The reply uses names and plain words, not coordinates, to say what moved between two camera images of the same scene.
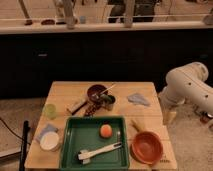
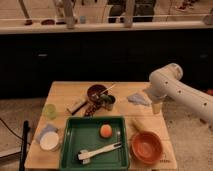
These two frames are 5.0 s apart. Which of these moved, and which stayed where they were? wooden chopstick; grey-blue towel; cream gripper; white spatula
Moved: cream gripper
Stayed: white spatula; wooden chopstick; grey-blue towel
